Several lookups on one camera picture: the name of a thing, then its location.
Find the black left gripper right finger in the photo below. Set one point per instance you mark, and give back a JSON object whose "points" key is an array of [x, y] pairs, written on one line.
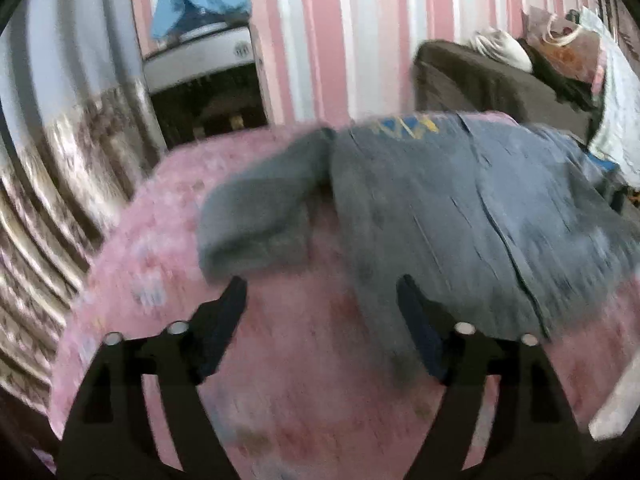
{"points": [[534, 434]]}

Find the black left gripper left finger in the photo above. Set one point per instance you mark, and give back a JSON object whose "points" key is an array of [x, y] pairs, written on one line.
{"points": [[108, 434]]}

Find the grey denim jacket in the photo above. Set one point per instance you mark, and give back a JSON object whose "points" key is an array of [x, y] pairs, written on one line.
{"points": [[509, 227]]}

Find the pink floral bed sheet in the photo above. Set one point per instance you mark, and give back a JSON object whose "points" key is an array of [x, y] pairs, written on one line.
{"points": [[302, 392]]}

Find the floral curtain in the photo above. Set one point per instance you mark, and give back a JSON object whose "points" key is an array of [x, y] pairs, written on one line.
{"points": [[62, 192]]}

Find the white hanging cloth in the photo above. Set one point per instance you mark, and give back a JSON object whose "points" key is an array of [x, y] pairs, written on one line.
{"points": [[617, 138]]}

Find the black garment on sofa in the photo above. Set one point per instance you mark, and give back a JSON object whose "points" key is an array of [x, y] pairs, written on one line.
{"points": [[567, 90]]}

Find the grey water dispenser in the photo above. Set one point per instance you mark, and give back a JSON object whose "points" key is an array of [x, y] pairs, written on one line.
{"points": [[207, 83]]}

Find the brown sofa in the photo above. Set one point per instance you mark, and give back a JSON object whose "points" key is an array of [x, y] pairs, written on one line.
{"points": [[452, 78]]}

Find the pink orange bag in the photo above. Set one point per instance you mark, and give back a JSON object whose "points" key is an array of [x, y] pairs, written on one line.
{"points": [[572, 50]]}

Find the white garment on sofa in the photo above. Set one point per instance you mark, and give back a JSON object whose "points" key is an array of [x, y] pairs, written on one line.
{"points": [[501, 47]]}

